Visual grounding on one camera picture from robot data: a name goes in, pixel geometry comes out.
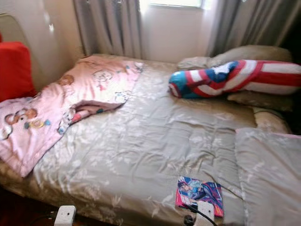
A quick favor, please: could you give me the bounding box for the colourful comic magazine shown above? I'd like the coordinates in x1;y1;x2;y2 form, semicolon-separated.
175;176;224;218

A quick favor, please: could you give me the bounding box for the pink cartoon print blanket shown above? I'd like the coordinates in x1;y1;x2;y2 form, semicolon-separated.
0;59;144;178

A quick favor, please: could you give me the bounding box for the beige floral bedspread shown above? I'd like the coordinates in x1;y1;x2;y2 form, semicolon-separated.
0;53;301;226

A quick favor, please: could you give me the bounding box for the grey floral pillow pink trim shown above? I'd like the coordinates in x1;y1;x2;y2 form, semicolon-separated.
235;127;301;226

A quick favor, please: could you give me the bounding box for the beige rolled bedding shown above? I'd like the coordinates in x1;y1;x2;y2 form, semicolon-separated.
252;107;292;135

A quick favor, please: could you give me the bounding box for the star and stripes bolster pillow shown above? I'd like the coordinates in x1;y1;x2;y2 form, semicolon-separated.
168;59;301;99

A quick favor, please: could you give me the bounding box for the red fabric cushion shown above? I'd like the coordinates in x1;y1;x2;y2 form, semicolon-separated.
0;41;34;102

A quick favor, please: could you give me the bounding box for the bright window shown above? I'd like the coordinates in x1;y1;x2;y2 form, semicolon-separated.
143;0;205;9

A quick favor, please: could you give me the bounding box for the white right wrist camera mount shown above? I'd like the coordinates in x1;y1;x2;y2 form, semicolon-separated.
195;201;215;226

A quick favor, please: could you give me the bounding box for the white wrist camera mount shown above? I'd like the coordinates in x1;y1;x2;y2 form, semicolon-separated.
195;201;215;226
54;205;77;226

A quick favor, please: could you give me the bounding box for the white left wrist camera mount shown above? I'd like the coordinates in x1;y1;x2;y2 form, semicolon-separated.
54;205;77;226

